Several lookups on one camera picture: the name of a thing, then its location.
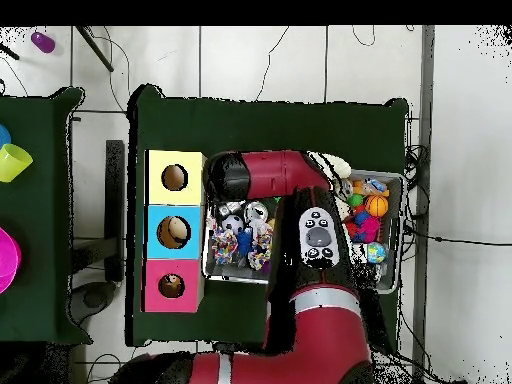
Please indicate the small purple bottle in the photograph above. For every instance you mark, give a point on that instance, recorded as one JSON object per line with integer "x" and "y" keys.
{"x": 42, "y": 42}

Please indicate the small soccer ball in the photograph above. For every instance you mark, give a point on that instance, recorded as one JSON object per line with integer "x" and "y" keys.
{"x": 232, "y": 224}

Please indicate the lime green cup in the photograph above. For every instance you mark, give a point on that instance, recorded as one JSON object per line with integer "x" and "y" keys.
{"x": 12, "y": 162}

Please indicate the blue disc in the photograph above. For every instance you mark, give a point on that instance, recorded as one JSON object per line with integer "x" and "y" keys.
{"x": 2, "y": 136}

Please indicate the pink disc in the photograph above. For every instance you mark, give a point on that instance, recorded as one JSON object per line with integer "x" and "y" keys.
{"x": 6, "y": 256}

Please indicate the wooden box with three holes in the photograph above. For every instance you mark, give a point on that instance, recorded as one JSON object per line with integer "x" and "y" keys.
{"x": 174, "y": 232}

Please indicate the orange toy basketball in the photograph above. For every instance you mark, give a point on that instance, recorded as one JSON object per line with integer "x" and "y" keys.
{"x": 376, "y": 206}

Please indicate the cream knitted cloth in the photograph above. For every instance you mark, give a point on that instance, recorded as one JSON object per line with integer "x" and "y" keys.
{"x": 338, "y": 166}

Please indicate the shallow clear mesh bin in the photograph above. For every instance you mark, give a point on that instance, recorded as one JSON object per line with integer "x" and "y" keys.
{"x": 392, "y": 276}

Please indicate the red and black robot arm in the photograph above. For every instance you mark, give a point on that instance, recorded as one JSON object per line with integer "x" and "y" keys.
{"x": 320, "y": 336}

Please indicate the black tripod leg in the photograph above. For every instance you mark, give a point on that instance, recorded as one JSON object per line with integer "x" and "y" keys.
{"x": 94, "y": 48}

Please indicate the small globe ball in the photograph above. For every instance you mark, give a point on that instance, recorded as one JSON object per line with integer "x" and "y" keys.
{"x": 375, "y": 253}

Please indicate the dark green table cloth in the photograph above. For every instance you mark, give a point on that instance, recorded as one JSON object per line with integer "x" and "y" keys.
{"x": 264, "y": 120}

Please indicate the open silver can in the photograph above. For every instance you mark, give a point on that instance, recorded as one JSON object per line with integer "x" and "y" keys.
{"x": 256, "y": 212}

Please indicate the green side table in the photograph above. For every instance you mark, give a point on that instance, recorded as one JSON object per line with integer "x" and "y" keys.
{"x": 48, "y": 216}

